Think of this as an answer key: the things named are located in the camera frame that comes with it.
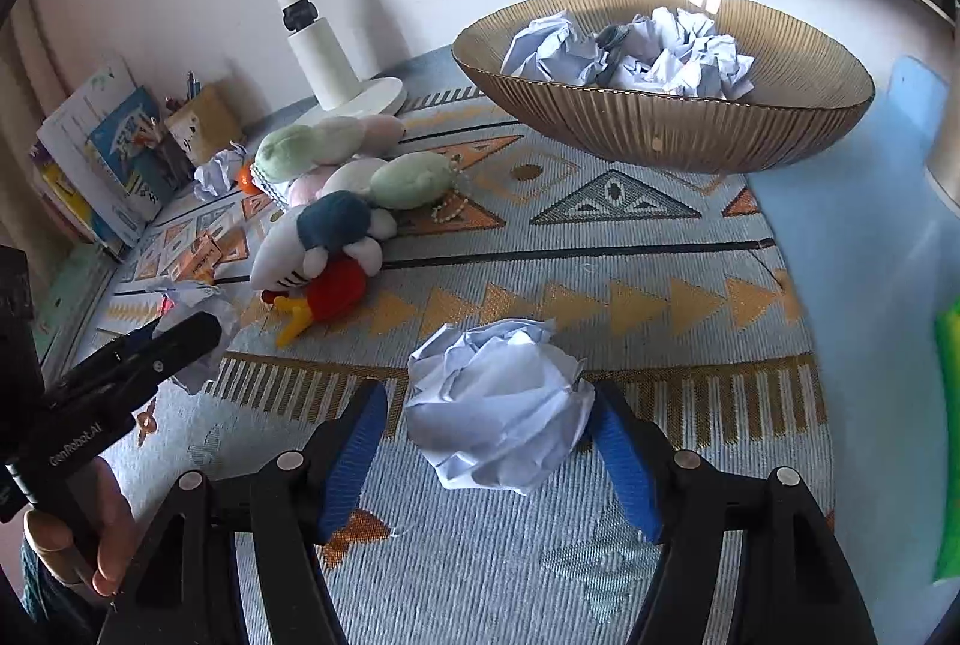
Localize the person's left hand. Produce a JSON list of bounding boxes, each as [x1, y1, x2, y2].
[[25, 458, 140, 598]]

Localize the pile of crumpled papers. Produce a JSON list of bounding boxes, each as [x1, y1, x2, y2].
[[153, 281, 239, 395]]

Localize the white duck plush toy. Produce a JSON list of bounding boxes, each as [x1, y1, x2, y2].
[[249, 190, 397, 347]]

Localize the patterned woven table mat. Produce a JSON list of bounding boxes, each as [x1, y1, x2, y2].
[[107, 57, 835, 643]]

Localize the leaning children's books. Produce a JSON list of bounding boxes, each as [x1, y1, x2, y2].
[[39, 55, 178, 247]]

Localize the green dango plush toy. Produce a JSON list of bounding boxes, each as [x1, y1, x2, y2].
[[317, 149, 459, 213]]

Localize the black mesh pen cup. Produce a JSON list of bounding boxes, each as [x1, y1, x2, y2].
[[153, 130, 195, 188]]

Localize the small orange mandarin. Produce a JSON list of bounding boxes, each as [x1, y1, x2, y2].
[[236, 164, 262, 196]]

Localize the cardboard pen holder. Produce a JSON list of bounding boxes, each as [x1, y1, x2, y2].
[[164, 85, 244, 167]]

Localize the green plastic object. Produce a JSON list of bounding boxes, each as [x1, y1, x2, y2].
[[934, 302, 960, 580]]

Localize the amber ribbed glass bowl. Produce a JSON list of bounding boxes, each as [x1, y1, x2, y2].
[[452, 0, 875, 172]]

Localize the crumpled papers in bowl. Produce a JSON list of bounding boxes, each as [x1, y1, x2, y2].
[[500, 7, 755, 101]]

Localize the beige curtain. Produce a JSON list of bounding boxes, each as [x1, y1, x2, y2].
[[0, 0, 70, 317]]

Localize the metallic monitor stand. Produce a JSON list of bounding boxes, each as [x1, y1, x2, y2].
[[926, 16, 960, 214]]

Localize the pearl bead bracelet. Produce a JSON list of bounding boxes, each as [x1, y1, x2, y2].
[[428, 155, 475, 226]]

